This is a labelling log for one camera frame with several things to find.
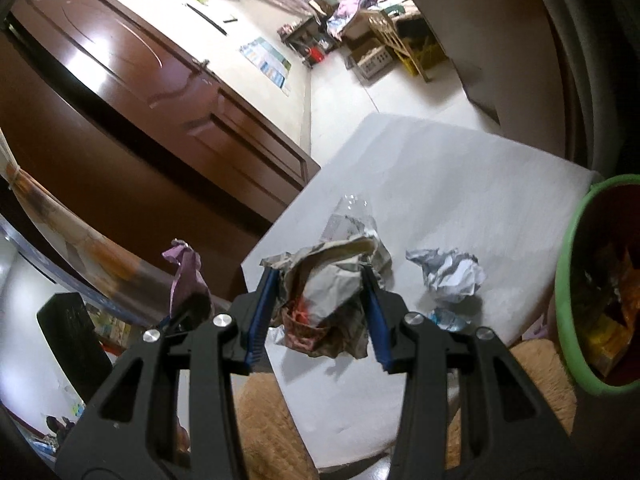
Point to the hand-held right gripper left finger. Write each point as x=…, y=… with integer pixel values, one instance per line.
x=260, y=315

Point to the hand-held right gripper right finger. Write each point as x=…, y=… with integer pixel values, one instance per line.
x=377, y=325

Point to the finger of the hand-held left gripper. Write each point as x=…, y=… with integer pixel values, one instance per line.
x=192, y=310

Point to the pink snack packet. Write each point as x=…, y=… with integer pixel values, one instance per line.
x=187, y=275

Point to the newspaper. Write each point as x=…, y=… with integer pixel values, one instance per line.
x=325, y=290

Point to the clear plastic bottle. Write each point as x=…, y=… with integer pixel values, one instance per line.
x=352, y=206

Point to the green plastic bin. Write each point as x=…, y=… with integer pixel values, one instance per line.
x=567, y=310

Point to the yellow snack bar packet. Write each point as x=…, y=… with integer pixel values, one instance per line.
x=610, y=342

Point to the shelf of packaged goods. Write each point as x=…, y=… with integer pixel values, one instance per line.
x=112, y=327

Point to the clear blue plastic wrapper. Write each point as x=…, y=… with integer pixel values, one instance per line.
x=447, y=319

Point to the crumpled white printed paper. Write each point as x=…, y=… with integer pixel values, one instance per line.
x=450, y=275

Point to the tan plush cushion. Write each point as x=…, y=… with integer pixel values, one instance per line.
x=280, y=425

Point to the white table cover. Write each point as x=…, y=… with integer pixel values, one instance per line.
x=450, y=185

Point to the brown wooden door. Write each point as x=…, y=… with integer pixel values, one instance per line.
x=125, y=60

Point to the cardboard box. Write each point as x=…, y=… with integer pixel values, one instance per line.
x=372, y=62

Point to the red bucket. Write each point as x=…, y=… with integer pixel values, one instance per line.
x=316, y=55

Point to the yellow plastic crate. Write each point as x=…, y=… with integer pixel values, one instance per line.
x=427, y=55

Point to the dark wooden desk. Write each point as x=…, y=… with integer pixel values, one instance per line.
x=300, y=32

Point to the bed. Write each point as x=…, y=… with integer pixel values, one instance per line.
x=395, y=5

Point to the wall poster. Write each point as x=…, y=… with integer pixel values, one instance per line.
x=267, y=62

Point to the black wall hanging strip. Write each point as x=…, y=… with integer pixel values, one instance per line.
x=207, y=19

